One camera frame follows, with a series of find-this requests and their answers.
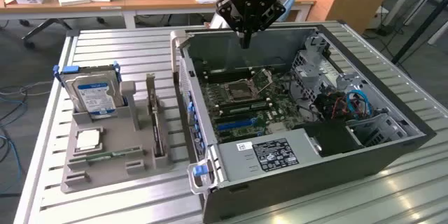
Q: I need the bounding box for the metal disk bay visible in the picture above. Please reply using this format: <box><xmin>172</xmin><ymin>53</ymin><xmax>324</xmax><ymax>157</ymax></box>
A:
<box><xmin>344</xmin><ymin>113</ymin><xmax>410</xmax><ymax>148</ymax></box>

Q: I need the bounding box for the hard disk in blue caddy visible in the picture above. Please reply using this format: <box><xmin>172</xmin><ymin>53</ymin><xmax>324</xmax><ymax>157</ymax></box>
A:
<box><xmin>52</xmin><ymin>60</ymin><xmax>124</xmax><ymax>120</ymax></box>

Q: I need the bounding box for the black expansion slot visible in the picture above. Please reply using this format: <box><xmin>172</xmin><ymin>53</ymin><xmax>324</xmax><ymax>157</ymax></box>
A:
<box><xmin>213</xmin><ymin>113</ymin><xmax>253</xmax><ymax>125</ymax></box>

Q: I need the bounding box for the metal socket cover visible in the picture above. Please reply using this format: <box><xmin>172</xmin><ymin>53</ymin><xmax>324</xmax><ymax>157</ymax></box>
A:
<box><xmin>249</xmin><ymin>68</ymin><xmax>276</xmax><ymax>89</ymax></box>

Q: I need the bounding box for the black plastic shroud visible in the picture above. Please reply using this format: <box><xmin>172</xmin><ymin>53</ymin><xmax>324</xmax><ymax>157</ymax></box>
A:
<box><xmin>301</xmin><ymin>119</ymin><xmax>365</xmax><ymax>157</ymax></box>

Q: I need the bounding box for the graphics card with black cooler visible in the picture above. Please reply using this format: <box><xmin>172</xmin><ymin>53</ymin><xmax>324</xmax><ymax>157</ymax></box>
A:
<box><xmin>144</xmin><ymin>73</ymin><xmax>165</xmax><ymax>158</ymax></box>

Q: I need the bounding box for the black pole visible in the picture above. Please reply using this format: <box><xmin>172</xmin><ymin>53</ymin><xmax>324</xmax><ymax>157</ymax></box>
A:
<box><xmin>390</xmin><ymin>0</ymin><xmax>448</xmax><ymax>63</ymax></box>

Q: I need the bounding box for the black wire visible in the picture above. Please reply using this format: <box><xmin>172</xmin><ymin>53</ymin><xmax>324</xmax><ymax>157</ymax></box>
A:
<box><xmin>286</xmin><ymin>76</ymin><xmax>326</xmax><ymax>124</ymax></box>

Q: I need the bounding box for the black power adapter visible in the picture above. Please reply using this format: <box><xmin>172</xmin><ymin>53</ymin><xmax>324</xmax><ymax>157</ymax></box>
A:
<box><xmin>376</xmin><ymin>24</ymin><xmax>396</xmax><ymax>37</ymax></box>

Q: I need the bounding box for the red wire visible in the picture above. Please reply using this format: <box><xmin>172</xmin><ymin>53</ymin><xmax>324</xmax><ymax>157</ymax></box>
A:
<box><xmin>332</xmin><ymin>97</ymin><xmax>350</xmax><ymax>119</ymax></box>

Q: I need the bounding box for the bare green RAM stick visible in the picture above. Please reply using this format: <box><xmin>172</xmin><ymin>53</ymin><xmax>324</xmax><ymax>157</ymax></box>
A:
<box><xmin>82</xmin><ymin>148</ymin><xmax>141</xmax><ymax>161</ymax></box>

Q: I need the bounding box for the grey parts rack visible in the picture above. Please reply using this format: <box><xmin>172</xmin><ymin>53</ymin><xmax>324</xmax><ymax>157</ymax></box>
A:
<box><xmin>60</xmin><ymin>80</ymin><xmax>176</xmax><ymax>195</ymax></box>

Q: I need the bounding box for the metal drive cage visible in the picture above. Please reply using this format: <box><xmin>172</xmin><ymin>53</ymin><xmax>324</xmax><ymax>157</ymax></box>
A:
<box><xmin>289</xmin><ymin>28</ymin><xmax>368</xmax><ymax>104</ymax></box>

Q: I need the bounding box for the RAM stick with white label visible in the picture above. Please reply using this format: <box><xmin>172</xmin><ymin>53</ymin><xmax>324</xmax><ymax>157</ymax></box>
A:
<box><xmin>222</xmin><ymin>102</ymin><xmax>269</xmax><ymax>113</ymax></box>

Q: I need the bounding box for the silver CPU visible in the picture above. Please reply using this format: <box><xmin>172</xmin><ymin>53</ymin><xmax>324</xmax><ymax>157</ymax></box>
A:
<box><xmin>76</xmin><ymin>130</ymin><xmax>101</xmax><ymax>149</ymax></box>

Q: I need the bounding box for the grey floor cable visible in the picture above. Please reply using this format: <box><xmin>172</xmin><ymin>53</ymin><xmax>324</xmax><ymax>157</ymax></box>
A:
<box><xmin>0</xmin><ymin>79</ymin><xmax>53</xmax><ymax>96</ymax></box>

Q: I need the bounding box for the CPU socket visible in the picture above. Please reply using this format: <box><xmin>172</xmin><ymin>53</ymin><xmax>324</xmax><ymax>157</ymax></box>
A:
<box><xmin>226</xmin><ymin>80</ymin><xmax>260</xmax><ymax>103</ymax></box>

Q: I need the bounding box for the silver chipset heatsink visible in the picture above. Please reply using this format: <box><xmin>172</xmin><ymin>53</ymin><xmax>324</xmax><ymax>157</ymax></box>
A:
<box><xmin>268</xmin><ymin>123</ymin><xmax>292</xmax><ymax>133</ymax></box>

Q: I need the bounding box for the blue wire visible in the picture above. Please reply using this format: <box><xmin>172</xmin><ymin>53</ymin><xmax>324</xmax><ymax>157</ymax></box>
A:
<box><xmin>345</xmin><ymin>89</ymin><xmax>374</xmax><ymax>120</ymax></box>

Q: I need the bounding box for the green motherboard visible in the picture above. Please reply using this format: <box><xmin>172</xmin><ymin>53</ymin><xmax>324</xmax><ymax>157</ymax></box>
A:
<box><xmin>200</xmin><ymin>62</ymin><xmax>317</xmax><ymax>143</ymax></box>

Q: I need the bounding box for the blue expansion slot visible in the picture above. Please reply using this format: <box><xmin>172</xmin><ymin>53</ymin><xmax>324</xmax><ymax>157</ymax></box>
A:
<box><xmin>216</xmin><ymin>119</ymin><xmax>256</xmax><ymax>132</ymax></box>

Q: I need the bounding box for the black office chair base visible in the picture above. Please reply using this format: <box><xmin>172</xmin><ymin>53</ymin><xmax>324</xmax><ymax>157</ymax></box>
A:
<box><xmin>18</xmin><ymin>18</ymin><xmax>105</xmax><ymax>49</ymax></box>

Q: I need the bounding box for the black PC case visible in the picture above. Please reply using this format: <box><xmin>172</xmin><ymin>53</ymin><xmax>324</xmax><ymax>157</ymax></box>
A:
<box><xmin>170</xmin><ymin>23</ymin><xmax>437</xmax><ymax>223</ymax></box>

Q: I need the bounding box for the grey power supply unit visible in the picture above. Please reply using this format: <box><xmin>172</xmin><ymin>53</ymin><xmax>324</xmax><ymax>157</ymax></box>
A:
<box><xmin>216</xmin><ymin>129</ymin><xmax>321</xmax><ymax>182</ymax></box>

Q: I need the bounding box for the blue floor cable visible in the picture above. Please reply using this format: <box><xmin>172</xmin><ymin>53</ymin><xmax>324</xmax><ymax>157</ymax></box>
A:
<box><xmin>0</xmin><ymin>97</ymin><xmax>26</xmax><ymax>196</ymax></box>

